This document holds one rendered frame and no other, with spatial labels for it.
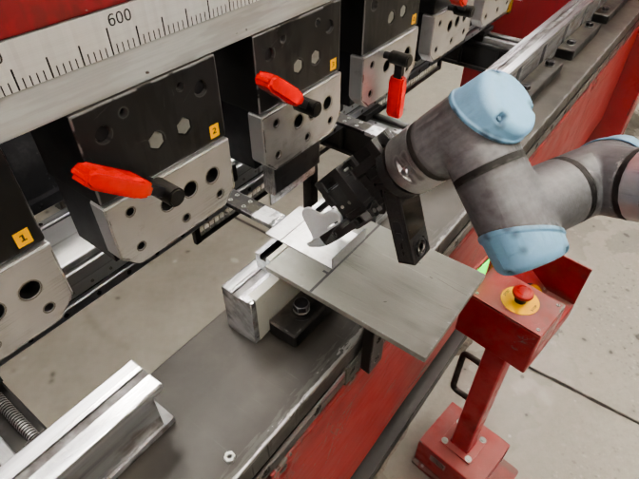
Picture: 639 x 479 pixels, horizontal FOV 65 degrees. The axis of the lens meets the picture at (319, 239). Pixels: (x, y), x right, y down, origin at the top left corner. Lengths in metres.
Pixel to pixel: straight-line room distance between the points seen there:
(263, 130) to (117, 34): 0.20
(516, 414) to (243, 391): 1.23
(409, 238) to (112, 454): 0.45
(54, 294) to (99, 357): 1.53
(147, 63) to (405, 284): 0.45
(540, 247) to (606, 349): 1.64
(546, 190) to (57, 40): 0.43
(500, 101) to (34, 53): 0.38
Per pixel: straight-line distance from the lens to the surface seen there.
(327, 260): 0.74
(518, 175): 0.52
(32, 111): 0.42
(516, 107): 0.52
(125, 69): 0.45
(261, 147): 0.59
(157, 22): 0.46
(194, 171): 0.52
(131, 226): 0.49
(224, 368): 0.79
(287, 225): 0.80
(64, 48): 0.42
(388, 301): 0.70
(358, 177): 0.64
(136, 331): 2.04
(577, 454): 1.85
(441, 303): 0.71
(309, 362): 0.78
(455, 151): 0.52
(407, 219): 0.63
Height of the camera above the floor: 1.52
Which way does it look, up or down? 42 degrees down
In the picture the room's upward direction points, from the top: straight up
